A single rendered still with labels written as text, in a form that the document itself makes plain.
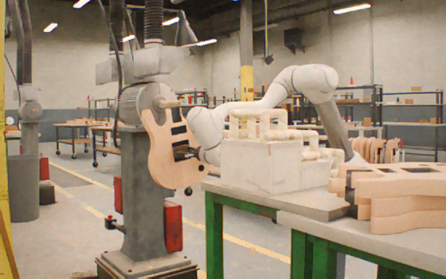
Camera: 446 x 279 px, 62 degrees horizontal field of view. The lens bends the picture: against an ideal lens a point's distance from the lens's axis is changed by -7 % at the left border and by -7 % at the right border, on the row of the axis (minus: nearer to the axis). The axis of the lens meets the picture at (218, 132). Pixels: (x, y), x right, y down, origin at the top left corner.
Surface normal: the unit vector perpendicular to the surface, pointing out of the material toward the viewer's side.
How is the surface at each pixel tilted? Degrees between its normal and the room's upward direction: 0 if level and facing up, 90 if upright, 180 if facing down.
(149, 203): 90
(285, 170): 90
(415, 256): 90
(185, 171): 88
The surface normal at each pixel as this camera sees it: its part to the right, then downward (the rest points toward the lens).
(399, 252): -0.84, 0.04
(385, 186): 0.13, 0.05
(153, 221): 0.60, 0.04
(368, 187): -0.25, 0.05
